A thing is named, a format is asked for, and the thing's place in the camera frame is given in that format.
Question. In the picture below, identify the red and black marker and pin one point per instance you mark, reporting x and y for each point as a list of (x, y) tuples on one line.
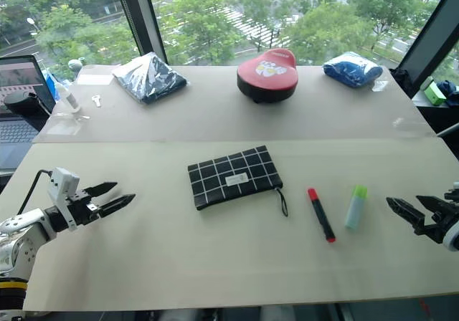
[(321, 215)]

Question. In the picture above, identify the clear spray bottle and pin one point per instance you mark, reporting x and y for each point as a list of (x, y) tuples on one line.
[(68, 97)]

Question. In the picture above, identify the small white key-shaped piece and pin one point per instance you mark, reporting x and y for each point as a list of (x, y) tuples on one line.
[(96, 101)]

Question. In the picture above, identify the clear plastic sheet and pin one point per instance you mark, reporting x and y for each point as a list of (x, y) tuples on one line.
[(66, 125)]

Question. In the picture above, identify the black checkered pencil pouch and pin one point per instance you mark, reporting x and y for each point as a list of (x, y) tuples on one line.
[(233, 177)]

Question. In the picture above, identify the dark laptop computer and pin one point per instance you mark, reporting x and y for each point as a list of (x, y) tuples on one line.
[(16, 134)]

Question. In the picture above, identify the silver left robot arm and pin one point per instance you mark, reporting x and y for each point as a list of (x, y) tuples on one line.
[(18, 242)]

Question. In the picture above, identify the grey-green round figurine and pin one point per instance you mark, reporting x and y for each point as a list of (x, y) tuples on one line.
[(76, 64)]

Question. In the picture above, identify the white rod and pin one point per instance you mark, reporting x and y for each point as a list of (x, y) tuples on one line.
[(448, 130)]

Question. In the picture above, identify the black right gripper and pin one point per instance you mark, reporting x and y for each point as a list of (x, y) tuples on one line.
[(446, 219)]

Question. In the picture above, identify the green capped glue stick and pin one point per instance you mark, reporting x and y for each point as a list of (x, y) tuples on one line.
[(355, 208)]

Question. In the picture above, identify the green box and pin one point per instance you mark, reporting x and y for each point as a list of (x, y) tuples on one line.
[(434, 93)]

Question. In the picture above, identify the black window frame pillar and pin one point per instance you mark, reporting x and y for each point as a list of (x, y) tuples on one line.
[(430, 38), (141, 13)]

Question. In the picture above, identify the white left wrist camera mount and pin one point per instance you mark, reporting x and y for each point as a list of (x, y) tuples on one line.
[(62, 188)]

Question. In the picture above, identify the red cushion with black base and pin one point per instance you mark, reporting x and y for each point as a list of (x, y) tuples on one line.
[(267, 74)]

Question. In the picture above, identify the blue garment in plastic bag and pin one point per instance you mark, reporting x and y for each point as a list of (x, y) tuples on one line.
[(351, 70)]

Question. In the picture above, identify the white paper sheet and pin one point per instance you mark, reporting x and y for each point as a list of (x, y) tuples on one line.
[(94, 79)]

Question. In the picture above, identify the navy garment in plastic bag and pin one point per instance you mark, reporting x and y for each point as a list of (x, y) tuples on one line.
[(152, 79)]

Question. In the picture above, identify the dark blue cloth bundle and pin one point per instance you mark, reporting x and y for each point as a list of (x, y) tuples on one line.
[(451, 91)]

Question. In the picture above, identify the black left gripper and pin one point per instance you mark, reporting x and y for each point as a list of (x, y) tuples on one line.
[(81, 210)]

